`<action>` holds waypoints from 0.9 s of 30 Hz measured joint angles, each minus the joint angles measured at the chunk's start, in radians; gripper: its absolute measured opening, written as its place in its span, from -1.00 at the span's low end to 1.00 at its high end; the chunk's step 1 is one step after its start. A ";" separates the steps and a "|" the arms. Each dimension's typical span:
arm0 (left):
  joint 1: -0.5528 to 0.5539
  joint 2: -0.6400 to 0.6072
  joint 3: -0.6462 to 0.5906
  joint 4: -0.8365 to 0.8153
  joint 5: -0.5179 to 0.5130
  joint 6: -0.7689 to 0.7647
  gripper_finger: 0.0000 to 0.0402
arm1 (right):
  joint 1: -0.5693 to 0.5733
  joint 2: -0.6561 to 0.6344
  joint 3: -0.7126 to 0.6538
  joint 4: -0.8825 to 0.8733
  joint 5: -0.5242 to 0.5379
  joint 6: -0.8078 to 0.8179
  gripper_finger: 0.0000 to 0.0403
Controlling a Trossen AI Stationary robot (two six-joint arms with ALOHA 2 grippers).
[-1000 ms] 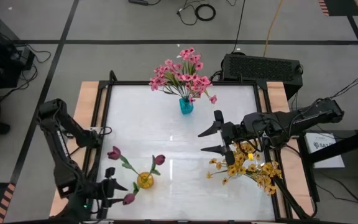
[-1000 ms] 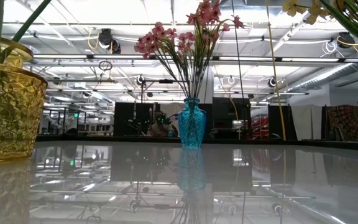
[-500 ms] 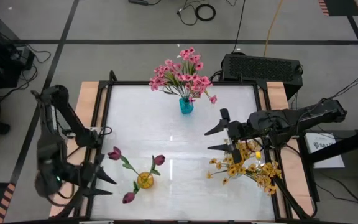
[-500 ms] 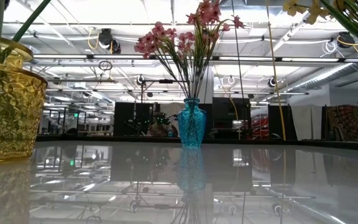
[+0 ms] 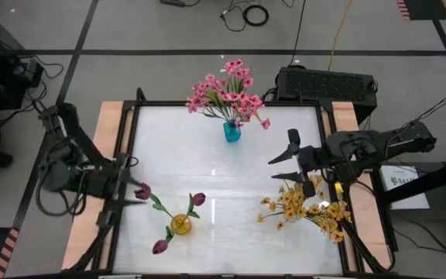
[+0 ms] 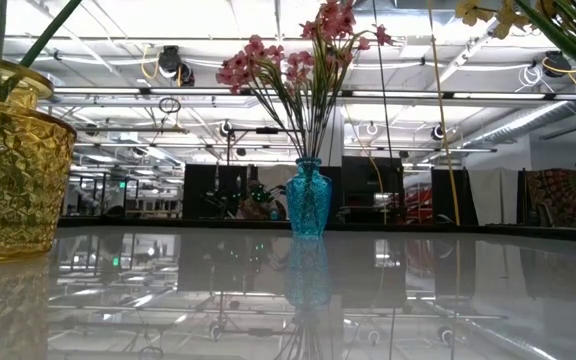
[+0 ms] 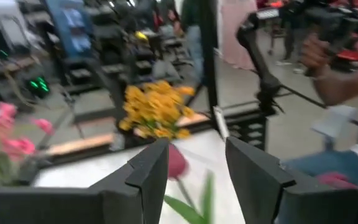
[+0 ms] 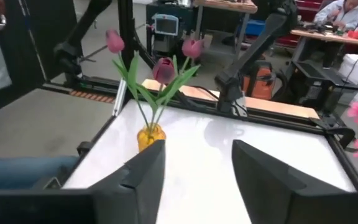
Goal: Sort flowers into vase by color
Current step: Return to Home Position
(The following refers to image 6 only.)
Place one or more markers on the green stems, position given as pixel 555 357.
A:
pixel 50 31

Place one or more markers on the blue glass vase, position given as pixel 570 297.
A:
pixel 309 200

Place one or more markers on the yellow glass vase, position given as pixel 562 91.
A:
pixel 23 175

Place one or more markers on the black partition panel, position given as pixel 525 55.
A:
pixel 203 190
pixel 363 190
pixel 460 195

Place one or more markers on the long ceiling light fixture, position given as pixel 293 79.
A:
pixel 193 91

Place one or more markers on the white curtain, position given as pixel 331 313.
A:
pixel 493 195

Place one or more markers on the patterned red tapestry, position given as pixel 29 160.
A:
pixel 555 197

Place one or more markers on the silver ventilation duct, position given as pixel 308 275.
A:
pixel 518 122

